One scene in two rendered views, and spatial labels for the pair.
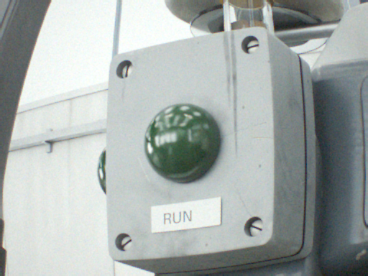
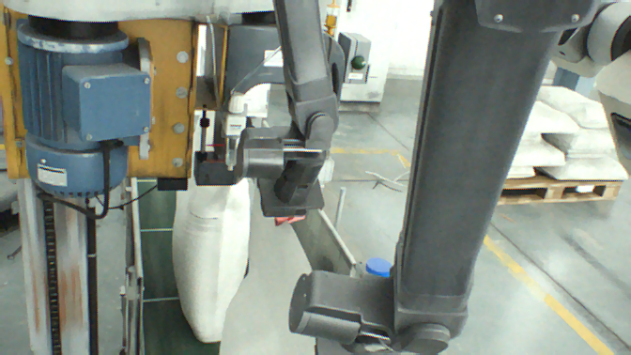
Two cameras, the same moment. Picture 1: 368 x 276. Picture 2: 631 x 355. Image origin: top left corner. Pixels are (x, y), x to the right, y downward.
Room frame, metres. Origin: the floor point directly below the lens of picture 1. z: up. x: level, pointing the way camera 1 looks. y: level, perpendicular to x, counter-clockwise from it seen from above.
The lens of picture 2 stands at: (1.38, 0.67, 1.53)
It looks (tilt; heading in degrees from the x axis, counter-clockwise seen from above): 24 degrees down; 218
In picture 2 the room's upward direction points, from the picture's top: 9 degrees clockwise
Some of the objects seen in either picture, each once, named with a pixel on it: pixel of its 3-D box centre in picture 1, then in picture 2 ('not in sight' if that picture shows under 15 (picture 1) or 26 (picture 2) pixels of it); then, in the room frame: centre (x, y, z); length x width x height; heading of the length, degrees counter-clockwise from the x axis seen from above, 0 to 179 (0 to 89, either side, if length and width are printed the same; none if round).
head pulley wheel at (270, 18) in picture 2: not in sight; (264, 13); (0.59, -0.14, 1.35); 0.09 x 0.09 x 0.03
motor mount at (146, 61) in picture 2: not in sight; (132, 84); (0.88, -0.15, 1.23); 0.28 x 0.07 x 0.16; 60
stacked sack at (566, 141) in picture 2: not in sight; (584, 132); (-2.78, -0.27, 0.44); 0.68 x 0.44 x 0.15; 150
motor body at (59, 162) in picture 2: not in sight; (77, 111); (0.98, -0.13, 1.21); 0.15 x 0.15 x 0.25
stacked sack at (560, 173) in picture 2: not in sight; (575, 163); (-2.78, -0.26, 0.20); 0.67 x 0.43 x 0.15; 150
